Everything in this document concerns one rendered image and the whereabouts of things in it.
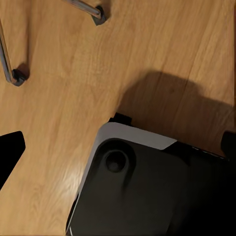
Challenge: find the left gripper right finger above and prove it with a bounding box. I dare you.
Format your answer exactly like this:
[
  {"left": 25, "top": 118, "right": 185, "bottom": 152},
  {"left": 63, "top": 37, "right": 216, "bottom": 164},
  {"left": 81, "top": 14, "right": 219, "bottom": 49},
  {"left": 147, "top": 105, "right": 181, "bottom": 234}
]
[{"left": 220, "top": 130, "right": 236, "bottom": 170}]

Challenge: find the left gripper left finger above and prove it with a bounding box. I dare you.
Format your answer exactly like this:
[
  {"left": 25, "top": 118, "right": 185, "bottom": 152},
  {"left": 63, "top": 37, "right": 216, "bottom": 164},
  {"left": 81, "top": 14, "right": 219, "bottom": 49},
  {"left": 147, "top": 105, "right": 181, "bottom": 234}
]
[{"left": 0, "top": 131, "right": 26, "bottom": 190}]

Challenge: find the swivel chair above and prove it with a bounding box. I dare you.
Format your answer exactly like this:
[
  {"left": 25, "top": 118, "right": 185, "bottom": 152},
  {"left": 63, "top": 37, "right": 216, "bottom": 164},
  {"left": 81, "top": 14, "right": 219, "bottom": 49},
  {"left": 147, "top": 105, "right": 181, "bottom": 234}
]
[{"left": 0, "top": 0, "right": 107, "bottom": 86}]

